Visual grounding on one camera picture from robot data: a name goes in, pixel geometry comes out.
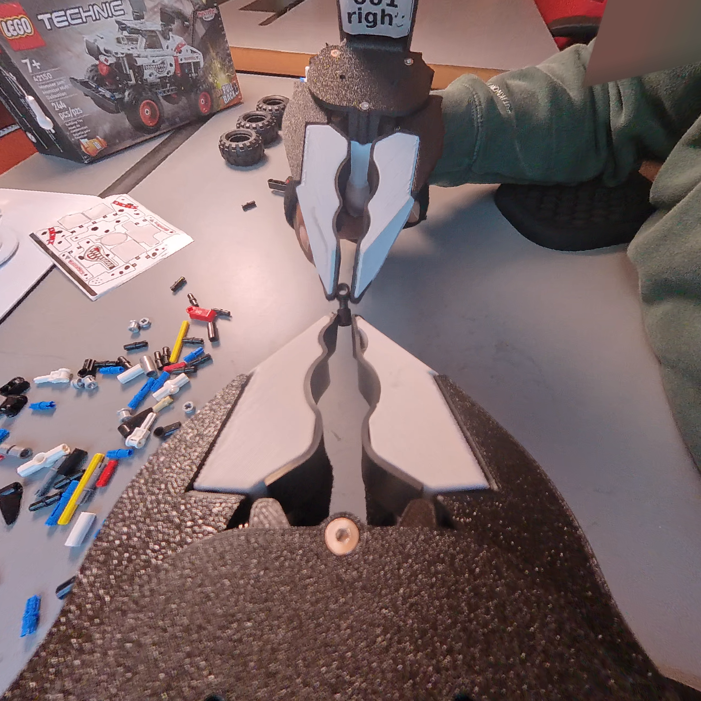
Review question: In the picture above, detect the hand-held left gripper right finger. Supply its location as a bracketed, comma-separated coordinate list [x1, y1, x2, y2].
[351, 316, 491, 496]

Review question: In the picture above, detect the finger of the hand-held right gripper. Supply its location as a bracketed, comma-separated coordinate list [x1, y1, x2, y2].
[352, 133, 424, 303]
[298, 124, 357, 300]

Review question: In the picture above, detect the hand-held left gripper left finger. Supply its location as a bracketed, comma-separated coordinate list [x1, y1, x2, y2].
[192, 313, 342, 499]

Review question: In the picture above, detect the pile of small toy pieces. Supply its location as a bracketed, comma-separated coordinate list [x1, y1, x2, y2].
[0, 274, 236, 641]

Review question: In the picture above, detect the grey desk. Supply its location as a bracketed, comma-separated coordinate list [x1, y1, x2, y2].
[0, 72, 701, 691]

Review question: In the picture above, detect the black toy tyre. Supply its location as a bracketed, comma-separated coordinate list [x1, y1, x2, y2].
[257, 95, 292, 128]
[218, 129, 267, 168]
[238, 110, 281, 145]

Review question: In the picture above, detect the wood-edged table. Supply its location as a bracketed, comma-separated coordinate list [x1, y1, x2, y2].
[219, 0, 562, 80]

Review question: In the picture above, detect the sticker sheet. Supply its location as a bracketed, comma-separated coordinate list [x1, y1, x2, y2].
[31, 194, 194, 301]

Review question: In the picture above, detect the toy truck set box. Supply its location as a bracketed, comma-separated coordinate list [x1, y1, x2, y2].
[0, 0, 243, 165]

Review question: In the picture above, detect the person's clothed body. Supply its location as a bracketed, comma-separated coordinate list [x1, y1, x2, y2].
[627, 115, 701, 474]

